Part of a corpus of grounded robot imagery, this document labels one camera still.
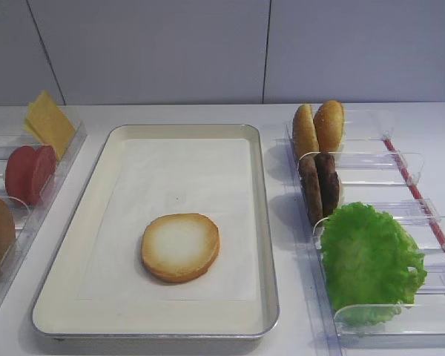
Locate right golden bun top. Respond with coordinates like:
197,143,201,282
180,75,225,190
314,100,345,152

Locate right clear acrylic rack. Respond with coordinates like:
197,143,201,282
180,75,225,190
284,111,445,355

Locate green lettuce in rack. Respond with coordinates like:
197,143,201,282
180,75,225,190
321,202,427,326

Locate front yellow cheese slice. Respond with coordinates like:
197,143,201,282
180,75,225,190
29,90,76,161

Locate white parchment paper sheet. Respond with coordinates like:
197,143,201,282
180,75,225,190
79,139,257,301

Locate left golden bun top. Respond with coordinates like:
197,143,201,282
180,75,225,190
292,104,319,159

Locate left red tomato slice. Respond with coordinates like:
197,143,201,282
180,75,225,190
5,145,36,205

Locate brown meat patty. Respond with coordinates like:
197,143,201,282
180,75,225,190
298,155,323,225
314,153,340,217

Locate rear yellow cheese slice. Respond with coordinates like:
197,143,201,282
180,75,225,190
22,102,43,144

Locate cream metal baking tray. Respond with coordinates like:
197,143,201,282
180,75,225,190
31,124,280,339

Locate yellow cheese slice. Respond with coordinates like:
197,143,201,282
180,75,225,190
22,102,43,144
29,90,76,161

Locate left brown meat patty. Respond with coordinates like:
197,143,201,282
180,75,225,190
298,155,323,225

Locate left clear acrylic rack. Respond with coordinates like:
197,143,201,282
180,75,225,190
0,120,87,307

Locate golden bun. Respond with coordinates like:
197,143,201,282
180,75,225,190
314,100,345,152
292,104,319,159

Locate right brown meat patty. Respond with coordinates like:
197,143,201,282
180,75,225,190
314,153,340,217

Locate right red tomato slice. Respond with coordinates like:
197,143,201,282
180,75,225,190
28,145,56,205

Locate red tomato slice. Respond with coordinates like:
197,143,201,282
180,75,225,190
28,145,56,205
5,145,36,205

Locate toasted bottom bun slice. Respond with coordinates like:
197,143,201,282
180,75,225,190
140,213,221,283

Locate clear acrylic rack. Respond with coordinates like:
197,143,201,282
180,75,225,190
0,120,87,307
284,111,445,355

